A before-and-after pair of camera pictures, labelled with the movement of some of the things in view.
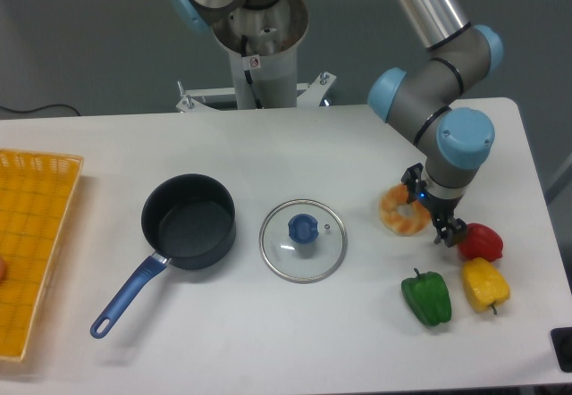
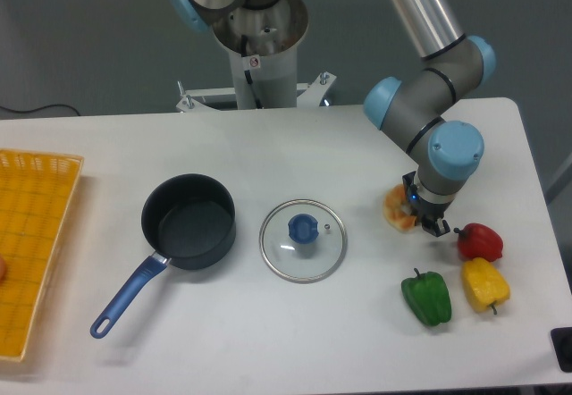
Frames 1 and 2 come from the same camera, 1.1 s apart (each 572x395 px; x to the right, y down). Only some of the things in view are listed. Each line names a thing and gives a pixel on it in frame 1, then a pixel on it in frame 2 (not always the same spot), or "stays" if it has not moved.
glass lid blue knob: x=303 y=240 stays
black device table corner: x=562 y=340 stays
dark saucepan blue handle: x=189 y=220 stays
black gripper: x=449 y=228 to x=429 y=213
